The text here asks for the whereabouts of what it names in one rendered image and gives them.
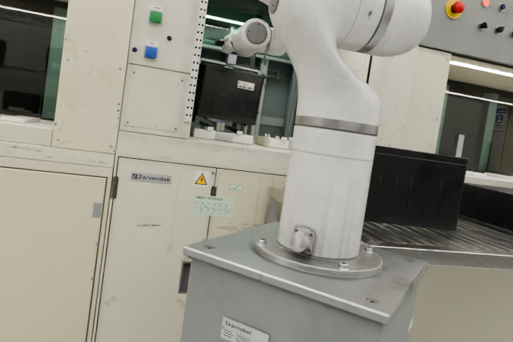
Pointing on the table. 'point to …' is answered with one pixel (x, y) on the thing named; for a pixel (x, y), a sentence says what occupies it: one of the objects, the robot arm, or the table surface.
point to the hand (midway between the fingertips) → (233, 49)
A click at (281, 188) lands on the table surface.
